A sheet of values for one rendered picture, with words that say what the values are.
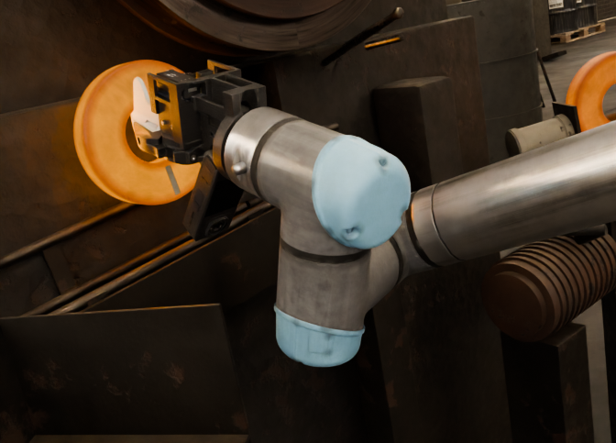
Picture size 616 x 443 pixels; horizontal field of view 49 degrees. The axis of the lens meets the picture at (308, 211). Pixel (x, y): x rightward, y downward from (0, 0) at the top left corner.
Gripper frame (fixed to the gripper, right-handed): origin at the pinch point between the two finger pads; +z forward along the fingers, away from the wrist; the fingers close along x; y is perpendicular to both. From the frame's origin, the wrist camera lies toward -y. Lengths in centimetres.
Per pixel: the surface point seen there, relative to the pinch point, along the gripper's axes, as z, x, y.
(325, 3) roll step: -3.1, -24.2, 9.1
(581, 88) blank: -17, -64, -7
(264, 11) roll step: -3.1, -14.8, 9.4
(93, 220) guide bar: 1.9, 6.8, -11.1
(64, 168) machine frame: 4.9, 7.9, -5.3
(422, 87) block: -5.3, -40.5, -4.4
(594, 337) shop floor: -6, -116, -87
